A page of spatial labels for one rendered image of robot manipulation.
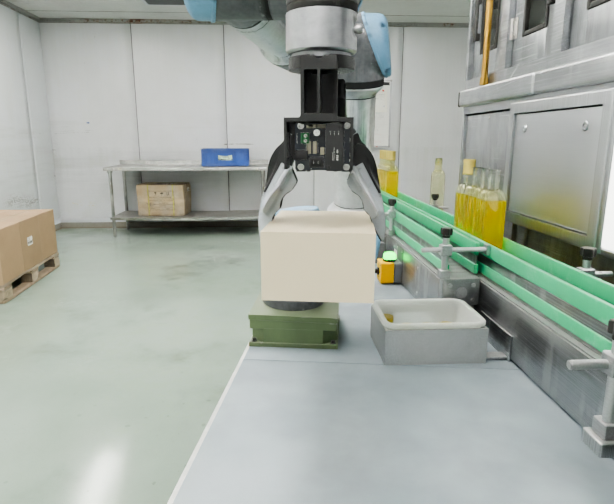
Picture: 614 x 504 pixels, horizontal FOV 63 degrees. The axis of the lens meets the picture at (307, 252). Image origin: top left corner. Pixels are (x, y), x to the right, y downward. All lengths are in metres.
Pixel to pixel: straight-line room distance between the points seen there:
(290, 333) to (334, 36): 0.77
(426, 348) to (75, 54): 7.01
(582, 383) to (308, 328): 0.55
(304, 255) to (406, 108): 6.89
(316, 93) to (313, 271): 0.18
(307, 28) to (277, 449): 0.60
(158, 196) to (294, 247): 6.23
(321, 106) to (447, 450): 0.56
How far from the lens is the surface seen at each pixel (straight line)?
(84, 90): 7.63
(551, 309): 1.07
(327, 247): 0.53
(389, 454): 0.84
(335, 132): 0.52
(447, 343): 1.12
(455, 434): 0.90
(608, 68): 1.27
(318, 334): 1.17
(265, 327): 1.17
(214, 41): 7.31
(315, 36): 0.54
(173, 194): 6.69
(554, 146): 1.41
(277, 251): 0.53
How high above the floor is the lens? 1.22
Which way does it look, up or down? 13 degrees down
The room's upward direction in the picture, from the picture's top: straight up
